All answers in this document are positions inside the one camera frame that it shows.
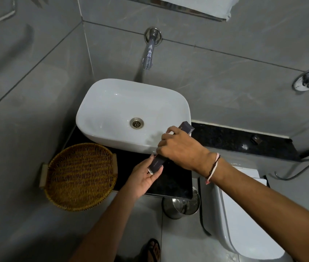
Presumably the person's left forearm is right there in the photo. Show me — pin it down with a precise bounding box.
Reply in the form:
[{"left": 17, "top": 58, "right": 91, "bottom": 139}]
[{"left": 68, "top": 188, "right": 138, "bottom": 262}]

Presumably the mirror with chrome frame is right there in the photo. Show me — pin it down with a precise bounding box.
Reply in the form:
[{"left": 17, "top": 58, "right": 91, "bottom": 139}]
[{"left": 116, "top": 0, "right": 242, "bottom": 23}]

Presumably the metal basin drain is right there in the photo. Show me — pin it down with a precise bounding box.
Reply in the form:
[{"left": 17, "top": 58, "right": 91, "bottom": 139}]
[{"left": 129, "top": 117, "right": 145, "bottom": 129}]

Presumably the person's right hand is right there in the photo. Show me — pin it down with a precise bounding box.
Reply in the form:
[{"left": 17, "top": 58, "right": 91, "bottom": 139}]
[{"left": 156, "top": 126, "right": 211, "bottom": 172}]

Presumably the white ceramic wash basin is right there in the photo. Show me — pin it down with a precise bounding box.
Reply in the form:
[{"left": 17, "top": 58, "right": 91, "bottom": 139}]
[{"left": 76, "top": 78, "right": 192, "bottom": 155}]

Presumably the chrome wall faucet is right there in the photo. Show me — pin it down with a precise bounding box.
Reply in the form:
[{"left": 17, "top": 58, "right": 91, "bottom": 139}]
[{"left": 142, "top": 27, "right": 162, "bottom": 71}]

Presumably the woven wicker basket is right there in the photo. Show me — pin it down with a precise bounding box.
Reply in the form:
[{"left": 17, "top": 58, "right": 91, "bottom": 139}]
[{"left": 39, "top": 142, "right": 118, "bottom": 212}]

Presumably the pink and black wrist thread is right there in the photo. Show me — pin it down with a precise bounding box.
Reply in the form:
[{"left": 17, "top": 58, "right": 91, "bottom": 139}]
[{"left": 205, "top": 153, "right": 221, "bottom": 185}]

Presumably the dark purple long box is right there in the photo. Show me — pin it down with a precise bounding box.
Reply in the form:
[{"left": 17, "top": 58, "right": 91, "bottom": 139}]
[{"left": 147, "top": 121, "right": 195, "bottom": 175}]

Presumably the steel waste bin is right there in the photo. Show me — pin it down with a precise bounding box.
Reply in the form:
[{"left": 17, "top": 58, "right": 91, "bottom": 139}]
[{"left": 162, "top": 186, "right": 201, "bottom": 220}]

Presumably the person's left hand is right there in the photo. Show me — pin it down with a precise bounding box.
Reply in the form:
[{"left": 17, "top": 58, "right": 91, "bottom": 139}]
[{"left": 125, "top": 153, "right": 164, "bottom": 201}]

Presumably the chrome hose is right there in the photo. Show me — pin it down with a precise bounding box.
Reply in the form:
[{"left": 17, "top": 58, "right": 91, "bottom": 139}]
[{"left": 274, "top": 153, "right": 309, "bottom": 181}]

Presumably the white toilet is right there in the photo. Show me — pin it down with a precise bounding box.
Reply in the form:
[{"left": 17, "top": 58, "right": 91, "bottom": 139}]
[{"left": 200, "top": 166, "right": 286, "bottom": 262}]

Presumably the person's sandalled foot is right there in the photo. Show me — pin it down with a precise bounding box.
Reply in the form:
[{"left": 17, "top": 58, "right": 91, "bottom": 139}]
[{"left": 144, "top": 238, "right": 161, "bottom": 262}]

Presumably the person's right forearm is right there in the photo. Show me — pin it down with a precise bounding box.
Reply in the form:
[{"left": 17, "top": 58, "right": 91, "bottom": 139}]
[{"left": 195, "top": 153, "right": 309, "bottom": 262}]

